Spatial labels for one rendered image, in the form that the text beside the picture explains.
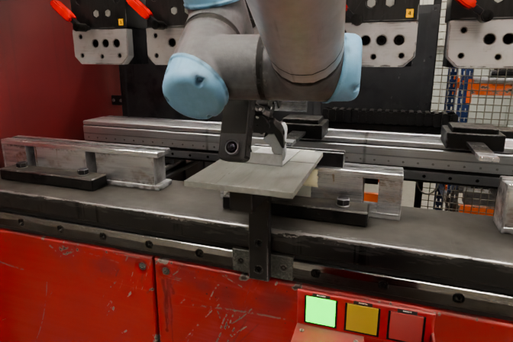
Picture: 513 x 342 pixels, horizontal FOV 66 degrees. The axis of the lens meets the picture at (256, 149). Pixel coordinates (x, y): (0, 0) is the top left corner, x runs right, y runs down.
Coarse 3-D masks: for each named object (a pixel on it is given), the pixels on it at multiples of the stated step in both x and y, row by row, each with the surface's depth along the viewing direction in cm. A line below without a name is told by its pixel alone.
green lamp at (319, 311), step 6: (306, 300) 62; (312, 300) 61; (318, 300) 61; (324, 300) 60; (330, 300) 60; (306, 306) 62; (312, 306) 61; (318, 306) 61; (324, 306) 61; (330, 306) 60; (306, 312) 62; (312, 312) 62; (318, 312) 61; (324, 312) 61; (330, 312) 61; (306, 318) 62; (312, 318) 62; (318, 318) 62; (324, 318) 61; (330, 318) 61; (324, 324) 61; (330, 324) 61
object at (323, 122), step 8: (288, 120) 104; (296, 120) 103; (304, 120) 102; (312, 120) 102; (320, 120) 103; (328, 120) 110; (288, 128) 103; (296, 128) 102; (304, 128) 102; (312, 128) 101; (320, 128) 100; (288, 136) 95; (296, 136) 96; (304, 136) 102; (312, 136) 101; (320, 136) 101; (288, 144) 88
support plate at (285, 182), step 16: (304, 160) 75; (192, 176) 66; (208, 176) 66; (224, 176) 66; (240, 176) 66; (256, 176) 66; (272, 176) 66; (288, 176) 66; (304, 176) 66; (240, 192) 61; (256, 192) 60; (272, 192) 59; (288, 192) 58
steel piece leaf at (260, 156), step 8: (256, 152) 81; (264, 152) 81; (272, 152) 81; (288, 152) 81; (296, 152) 81; (256, 160) 73; (264, 160) 72; (272, 160) 72; (280, 160) 71; (288, 160) 75
